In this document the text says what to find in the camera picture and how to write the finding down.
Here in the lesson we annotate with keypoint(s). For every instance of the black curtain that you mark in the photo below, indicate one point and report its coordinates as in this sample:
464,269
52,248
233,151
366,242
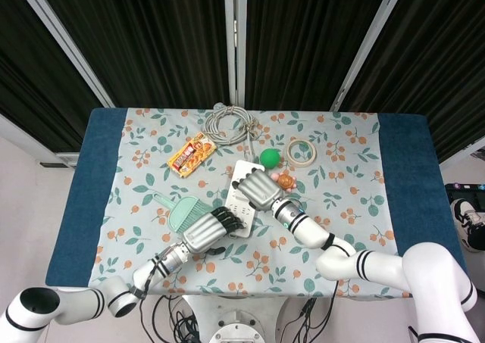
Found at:
30,74
151,36
435,55
303,36

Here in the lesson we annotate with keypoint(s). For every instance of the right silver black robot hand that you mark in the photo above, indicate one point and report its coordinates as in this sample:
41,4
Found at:
259,189

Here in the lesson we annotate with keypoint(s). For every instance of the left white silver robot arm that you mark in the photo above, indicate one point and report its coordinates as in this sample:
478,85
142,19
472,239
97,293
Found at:
76,301

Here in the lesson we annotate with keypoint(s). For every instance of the pink orange turtle toy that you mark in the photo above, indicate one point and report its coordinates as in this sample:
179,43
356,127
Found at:
286,181

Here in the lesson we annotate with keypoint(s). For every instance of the green ball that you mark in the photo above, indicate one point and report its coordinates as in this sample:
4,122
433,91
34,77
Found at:
270,158

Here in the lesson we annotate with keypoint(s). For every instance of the orange snack box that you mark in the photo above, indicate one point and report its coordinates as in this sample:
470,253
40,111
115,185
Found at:
192,154

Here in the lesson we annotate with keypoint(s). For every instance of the black white sneaker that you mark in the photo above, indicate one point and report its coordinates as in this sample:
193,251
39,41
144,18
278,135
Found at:
471,222

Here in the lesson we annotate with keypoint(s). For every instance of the blue table cover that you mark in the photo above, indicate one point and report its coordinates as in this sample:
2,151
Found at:
409,161

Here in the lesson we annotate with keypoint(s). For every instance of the mint green hand brush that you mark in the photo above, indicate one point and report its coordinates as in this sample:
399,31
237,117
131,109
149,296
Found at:
197,208

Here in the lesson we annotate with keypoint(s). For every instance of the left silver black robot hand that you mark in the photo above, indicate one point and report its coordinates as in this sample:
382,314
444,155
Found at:
201,233

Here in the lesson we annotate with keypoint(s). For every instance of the floral tablecloth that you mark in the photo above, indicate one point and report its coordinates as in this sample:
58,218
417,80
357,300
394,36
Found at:
341,191

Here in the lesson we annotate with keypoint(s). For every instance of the white window frame post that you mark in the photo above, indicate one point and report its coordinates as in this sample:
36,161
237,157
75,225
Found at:
235,36
367,44
78,61

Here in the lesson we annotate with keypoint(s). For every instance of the green dustpan brush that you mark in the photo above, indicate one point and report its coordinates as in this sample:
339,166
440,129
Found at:
176,218

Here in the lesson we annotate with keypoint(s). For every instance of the beige tape roll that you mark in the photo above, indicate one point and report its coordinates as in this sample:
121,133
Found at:
290,157

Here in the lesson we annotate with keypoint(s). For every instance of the white power strip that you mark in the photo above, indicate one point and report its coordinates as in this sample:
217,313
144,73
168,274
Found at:
242,167

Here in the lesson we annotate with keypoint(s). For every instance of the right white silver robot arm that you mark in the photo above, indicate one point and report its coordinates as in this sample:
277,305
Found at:
379,267

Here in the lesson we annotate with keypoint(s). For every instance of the black box purple print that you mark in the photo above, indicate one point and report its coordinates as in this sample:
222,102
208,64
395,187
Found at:
470,191

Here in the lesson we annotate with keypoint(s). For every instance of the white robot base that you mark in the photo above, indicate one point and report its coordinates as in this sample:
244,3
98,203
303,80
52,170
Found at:
236,324

